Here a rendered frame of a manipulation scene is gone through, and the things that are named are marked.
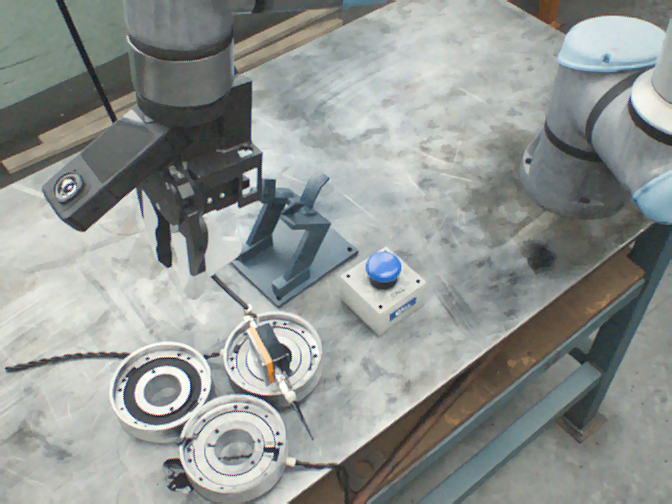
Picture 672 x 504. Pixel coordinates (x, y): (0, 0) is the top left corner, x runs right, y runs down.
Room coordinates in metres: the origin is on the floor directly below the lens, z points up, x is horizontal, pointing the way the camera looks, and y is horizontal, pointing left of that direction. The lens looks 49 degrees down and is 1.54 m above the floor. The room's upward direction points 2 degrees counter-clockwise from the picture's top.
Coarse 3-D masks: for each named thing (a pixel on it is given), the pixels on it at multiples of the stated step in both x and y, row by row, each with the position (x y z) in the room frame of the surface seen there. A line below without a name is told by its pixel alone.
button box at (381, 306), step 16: (352, 272) 0.56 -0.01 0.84; (352, 288) 0.53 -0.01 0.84; (368, 288) 0.53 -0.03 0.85; (384, 288) 0.53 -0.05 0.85; (400, 288) 0.53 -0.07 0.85; (416, 288) 0.53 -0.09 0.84; (352, 304) 0.53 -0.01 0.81; (368, 304) 0.51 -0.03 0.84; (384, 304) 0.51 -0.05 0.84; (400, 304) 0.52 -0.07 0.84; (416, 304) 0.53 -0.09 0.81; (368, 320) 0.51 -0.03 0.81; (384, 320) 0.50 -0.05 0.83; (400, 320) 0.52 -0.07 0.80
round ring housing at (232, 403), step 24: (216, 408) 0.39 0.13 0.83; (240, 408) 0.39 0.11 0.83; (264, 408) 0.39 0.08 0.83; (192, 432) 0.37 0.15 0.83; (216, 432) 0.37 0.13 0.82; (240, 432) 0.37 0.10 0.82; (192, 456) 0.34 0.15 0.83; (216, 456) 0.35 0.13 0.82; (192, 480) 0.31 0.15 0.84; (264, 480) 0.31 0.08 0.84
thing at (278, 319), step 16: (272, 320) 0.50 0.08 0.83; (288, 320) 0.50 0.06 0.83; (304, 320) 0.49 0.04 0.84; (240, 336) 0.48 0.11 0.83; (304, 336) 0.48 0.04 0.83; (224, 352) 0.46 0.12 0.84; (288, 352) 0.47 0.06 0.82; (320, 352) 0.45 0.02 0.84; (256, 368) 0.44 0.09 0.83; (320, 368) 0.44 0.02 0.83; (240, 384) 0.42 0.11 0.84; (304, 384) 0.41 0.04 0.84; (272, 400) 0.40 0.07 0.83
